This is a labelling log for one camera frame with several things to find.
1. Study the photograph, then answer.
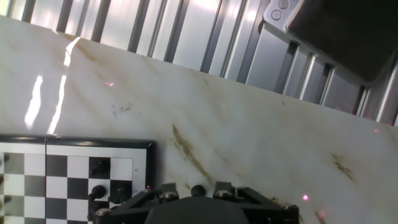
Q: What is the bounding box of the folding black white chessboard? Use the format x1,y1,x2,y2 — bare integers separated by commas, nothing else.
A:
0,134,156,224

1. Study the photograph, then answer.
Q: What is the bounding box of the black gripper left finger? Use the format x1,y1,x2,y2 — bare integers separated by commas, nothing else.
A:
93,182,180,224

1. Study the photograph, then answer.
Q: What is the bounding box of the silver digital pocket scale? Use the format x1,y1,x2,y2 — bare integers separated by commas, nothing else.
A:
262,0,398,85

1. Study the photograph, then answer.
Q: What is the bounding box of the black chess pawn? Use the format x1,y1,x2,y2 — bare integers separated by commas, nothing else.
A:
88,185,107,202
86,202,105,222

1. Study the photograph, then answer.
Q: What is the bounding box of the black chess knight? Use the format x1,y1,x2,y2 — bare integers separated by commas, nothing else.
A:
109,182,133,205

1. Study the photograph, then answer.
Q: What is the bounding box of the white marble board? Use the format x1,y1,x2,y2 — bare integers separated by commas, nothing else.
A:
0,15,398,224

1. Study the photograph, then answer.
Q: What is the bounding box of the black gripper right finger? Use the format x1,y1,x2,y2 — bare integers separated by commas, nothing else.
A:
214,182,300,224

